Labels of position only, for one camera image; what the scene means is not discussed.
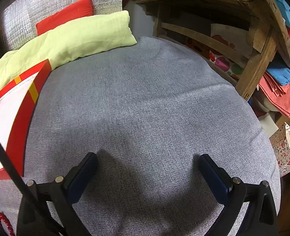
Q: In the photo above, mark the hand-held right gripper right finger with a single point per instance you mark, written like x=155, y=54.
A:
x=216, y=177

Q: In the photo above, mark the dark printed box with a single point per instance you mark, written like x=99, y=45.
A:
x=199, y=48

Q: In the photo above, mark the wooden chair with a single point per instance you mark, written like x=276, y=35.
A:
x=258, y=61

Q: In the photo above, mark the red paper bags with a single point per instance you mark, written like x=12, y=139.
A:
x=275, y=93

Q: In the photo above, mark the polka dot gift bag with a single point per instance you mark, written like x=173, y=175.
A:
x=223, y=64

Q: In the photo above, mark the green pillow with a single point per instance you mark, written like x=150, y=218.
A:
x=73, y=39

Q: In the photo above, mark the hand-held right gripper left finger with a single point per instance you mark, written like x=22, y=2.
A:
x=82, y=174

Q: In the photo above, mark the blue paper bag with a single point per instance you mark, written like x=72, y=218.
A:
x=280, y=72

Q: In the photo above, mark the red pillow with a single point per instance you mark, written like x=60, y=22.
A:
x=68, y=12

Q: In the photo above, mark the silver foil mat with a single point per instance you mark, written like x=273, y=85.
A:
x=49, y=0

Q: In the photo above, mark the red gift box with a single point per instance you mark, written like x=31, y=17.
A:
x=23, y=118

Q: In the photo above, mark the floral gift bag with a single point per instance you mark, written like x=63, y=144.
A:
x=285, y=150

